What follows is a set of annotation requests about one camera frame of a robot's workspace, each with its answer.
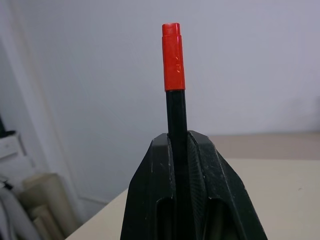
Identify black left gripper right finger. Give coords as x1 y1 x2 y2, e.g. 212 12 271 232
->
186 130 267 240

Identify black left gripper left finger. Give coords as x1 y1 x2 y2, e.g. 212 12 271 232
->
120 133 179 240

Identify black marker with red cap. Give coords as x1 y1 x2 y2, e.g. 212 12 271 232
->
161 22 198 240

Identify beige cardboard rolls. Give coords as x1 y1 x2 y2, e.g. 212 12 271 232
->
19 172 66 240

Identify white plastic bag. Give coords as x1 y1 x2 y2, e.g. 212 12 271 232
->
0 174 41 240

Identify white box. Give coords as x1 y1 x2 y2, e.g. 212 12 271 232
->
0 136 26 159

